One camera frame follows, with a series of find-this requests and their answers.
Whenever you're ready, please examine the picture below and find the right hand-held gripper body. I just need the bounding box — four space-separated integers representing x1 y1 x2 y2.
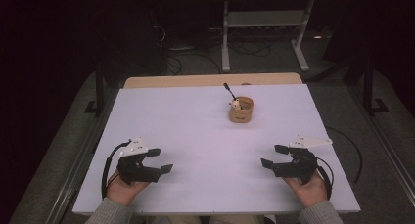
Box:
272 134 334 185

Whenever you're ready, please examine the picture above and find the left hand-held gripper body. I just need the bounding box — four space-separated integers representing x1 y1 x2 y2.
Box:
115 136 162 186

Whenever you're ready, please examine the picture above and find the brown wooden cup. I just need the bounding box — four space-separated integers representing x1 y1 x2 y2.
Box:
228 96 254 124

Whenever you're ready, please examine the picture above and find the black brush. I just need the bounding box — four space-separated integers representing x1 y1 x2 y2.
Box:
222 82 241 104

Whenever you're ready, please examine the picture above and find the person's left hand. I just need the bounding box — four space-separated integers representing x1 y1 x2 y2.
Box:
106 171 151 207

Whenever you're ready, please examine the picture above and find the person's right hand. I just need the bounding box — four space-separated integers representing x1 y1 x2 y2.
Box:
283 171 328 208

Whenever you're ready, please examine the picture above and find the white board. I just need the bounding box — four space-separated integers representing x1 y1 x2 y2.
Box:
71 83 361 216

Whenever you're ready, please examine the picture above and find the wooden table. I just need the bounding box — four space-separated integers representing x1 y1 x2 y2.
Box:
123 72 303 89

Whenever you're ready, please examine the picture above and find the black metal stand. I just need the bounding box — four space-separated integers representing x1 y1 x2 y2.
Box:
83 64 107 115
361 57 391 115

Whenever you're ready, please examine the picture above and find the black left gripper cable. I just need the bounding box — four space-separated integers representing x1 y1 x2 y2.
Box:
101 139 132 200

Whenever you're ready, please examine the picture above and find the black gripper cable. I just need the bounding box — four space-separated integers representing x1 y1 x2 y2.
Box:
314 157 336 201
101 139 132 200

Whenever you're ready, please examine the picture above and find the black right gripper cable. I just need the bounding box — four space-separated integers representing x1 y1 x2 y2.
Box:
314 157 336 201

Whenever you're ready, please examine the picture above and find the grey metal rail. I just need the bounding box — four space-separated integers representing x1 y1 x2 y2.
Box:
45 86 120 224
346 86 415 199

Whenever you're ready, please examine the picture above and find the black floor cable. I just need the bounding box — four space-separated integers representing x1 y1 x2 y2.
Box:
326 125 364 185
165 51 223 75
228 41 272 58

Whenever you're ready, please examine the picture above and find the white metal desk frame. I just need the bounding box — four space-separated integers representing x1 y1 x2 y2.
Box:
220 0 316 73

